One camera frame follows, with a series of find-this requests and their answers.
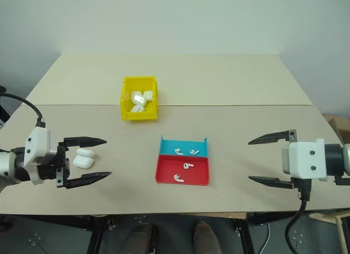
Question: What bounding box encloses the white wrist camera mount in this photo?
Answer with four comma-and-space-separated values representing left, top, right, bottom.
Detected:
288, 138, 329, 182
22, 126, 60, 185

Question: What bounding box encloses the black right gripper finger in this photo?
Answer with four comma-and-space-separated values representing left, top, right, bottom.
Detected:
248, 129, 298, 146
248, 175, 295, 190

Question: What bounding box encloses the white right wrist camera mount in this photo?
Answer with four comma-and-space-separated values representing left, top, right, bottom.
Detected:
288, 138, 329, 182

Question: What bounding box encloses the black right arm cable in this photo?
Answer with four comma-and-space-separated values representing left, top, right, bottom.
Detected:
284, 179, 313, 254

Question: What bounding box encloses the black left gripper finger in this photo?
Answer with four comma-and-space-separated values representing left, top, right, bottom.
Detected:
66, 171, 113, 190
63, 136, 108, 149

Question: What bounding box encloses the yellow plastic bin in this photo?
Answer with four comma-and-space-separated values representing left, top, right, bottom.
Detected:
120, 75, 160, 122

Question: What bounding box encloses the thin white floor cable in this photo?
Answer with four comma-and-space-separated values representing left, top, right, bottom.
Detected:
259, 223, 272, 254

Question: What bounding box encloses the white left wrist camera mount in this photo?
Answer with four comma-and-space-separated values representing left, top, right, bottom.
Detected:
22, 126, 60, 185

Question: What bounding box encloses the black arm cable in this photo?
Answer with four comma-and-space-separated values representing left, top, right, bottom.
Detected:
284, 179, 313, 254
0, 92, 47, 128

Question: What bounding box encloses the red plastic tray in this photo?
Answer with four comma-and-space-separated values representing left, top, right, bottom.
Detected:
154, 154, 211, 186

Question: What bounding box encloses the light wooden frame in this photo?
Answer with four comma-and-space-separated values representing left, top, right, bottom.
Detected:
308, 208, 350, 254

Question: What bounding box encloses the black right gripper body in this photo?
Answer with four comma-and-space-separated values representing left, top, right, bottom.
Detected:
281, 141, 304, 195

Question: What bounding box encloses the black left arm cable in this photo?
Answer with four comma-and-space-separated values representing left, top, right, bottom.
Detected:
0, 92, 47, 128

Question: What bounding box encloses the dark brown rounded shape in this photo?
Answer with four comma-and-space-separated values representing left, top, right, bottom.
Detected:
192, 221, 223, 254

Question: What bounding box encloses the brown cardboard box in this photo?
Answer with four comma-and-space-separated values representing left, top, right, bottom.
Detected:
322, 113, 350, 145

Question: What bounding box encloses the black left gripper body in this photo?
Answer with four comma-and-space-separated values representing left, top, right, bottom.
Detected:
37, 138, 71, 189

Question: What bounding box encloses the black object at wall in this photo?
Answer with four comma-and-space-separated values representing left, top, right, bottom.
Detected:
0, 85, 12, 124

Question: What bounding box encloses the black table frame leg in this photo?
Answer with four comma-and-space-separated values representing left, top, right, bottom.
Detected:
87, 213, 117, 254
234, 213, 251, 254

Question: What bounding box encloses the blue plastic tray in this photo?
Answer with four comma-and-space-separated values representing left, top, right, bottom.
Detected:
159, 134, 210, 158

